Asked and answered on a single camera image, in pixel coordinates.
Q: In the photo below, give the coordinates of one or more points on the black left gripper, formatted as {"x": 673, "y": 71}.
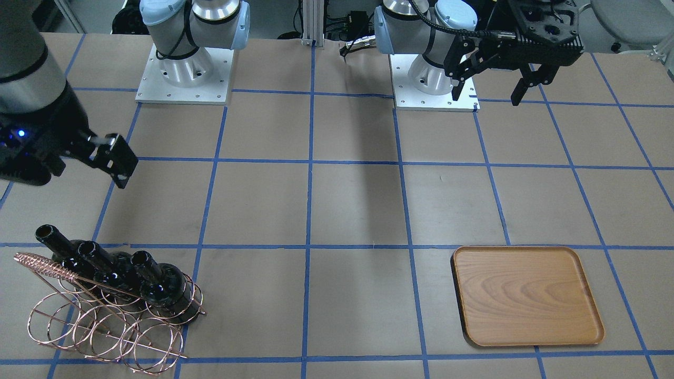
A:
{"x": 470, "y": 59}

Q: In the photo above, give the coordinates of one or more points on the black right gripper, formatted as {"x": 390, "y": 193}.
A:
{"x": 42, "y": 129}

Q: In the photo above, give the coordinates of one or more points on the dark wine bottle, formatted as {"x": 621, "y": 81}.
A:
{"x": 114, "y": 270}
{"x": 161, "y": 285}
{"x": 64, "y": 251}

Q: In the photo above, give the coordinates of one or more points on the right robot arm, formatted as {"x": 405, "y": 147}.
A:
{"x": 30, "y": 76}

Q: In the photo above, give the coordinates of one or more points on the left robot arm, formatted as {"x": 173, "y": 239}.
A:
{"x": 429, "y": 27}

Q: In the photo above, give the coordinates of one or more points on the wooden tray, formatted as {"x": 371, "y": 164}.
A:
{"x": 516, "y": 296}

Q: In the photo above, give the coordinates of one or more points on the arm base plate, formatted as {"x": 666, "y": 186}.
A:
{"x": 203, "y": 79}
{"x": 420, "y": 86}

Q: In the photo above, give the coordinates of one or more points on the copper wire bottle basket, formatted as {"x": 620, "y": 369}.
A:
{"x": 71, "y": 318}

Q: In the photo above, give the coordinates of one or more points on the aluminium frame post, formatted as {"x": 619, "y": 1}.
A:
{"x": 313, "y": 23}

